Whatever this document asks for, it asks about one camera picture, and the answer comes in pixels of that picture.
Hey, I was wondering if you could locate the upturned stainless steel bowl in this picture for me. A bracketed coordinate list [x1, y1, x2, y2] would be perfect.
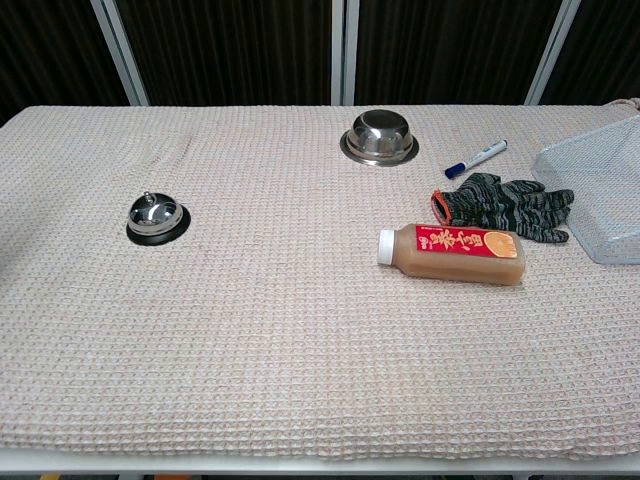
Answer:
[339, 109, 420, 167]

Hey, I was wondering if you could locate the silver desk bell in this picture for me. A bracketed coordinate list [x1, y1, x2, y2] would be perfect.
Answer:
[125, 191, 192, 247]

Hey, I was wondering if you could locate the beige waffle weave tablecloth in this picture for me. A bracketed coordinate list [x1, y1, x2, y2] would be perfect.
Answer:
[0, 98, 640, 462]

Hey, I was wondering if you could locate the white metal frame post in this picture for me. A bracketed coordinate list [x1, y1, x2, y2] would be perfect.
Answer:
[330, 0, 361, 107]
[89, 0, 151, 107]
[523, 0, 583, 107]

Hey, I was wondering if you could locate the juice bottle with red label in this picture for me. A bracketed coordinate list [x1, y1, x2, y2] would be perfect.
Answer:
[377, 223, 527, 287]

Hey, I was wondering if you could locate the blue capped whiteboard marker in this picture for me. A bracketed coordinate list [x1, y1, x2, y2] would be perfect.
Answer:
[444, 139, 509, 180]

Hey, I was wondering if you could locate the clear plastic container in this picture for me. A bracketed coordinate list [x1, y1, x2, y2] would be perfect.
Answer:
[530, 114, 640, 266]

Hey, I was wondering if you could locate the grey black knitted work glove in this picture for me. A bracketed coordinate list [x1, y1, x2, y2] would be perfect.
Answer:
[430, 172, 576, 245]

